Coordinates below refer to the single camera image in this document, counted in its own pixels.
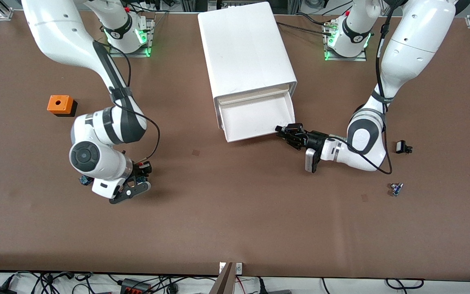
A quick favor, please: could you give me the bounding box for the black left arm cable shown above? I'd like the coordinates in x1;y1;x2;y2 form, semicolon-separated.
333;0;395;175

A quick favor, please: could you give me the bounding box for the orange box with hole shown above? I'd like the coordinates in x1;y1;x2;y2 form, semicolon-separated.
47;95;78;118

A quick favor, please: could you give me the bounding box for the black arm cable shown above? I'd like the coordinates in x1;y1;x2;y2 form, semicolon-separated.
92;40;161;162
333;0;395;175

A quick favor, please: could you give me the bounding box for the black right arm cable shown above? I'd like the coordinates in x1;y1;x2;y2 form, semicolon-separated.
92;40;161;162

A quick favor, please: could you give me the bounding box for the black cable loop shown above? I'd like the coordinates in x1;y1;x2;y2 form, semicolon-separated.
385;278;425;290

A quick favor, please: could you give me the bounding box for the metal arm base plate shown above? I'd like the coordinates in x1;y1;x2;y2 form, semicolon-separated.
323;20;368;62
109;11;156;58

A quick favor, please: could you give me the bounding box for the white small bracket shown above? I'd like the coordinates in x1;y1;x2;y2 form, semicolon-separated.
219;262;244;275

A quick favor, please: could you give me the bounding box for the black cable on table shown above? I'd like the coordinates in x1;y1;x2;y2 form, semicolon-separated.
278;20;333;38

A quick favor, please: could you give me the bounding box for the white drawer cabinet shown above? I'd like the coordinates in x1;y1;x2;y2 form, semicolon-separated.
198;1;298;131

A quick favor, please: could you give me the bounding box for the black red power strip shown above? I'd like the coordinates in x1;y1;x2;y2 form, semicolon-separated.
120;278;153;294

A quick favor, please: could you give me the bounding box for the white plastic drawer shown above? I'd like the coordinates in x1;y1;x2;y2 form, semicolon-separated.
217;85;292;103
217;91;297;143

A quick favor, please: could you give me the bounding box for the brown wooden post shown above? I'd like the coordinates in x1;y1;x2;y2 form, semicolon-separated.
208;262;235;294

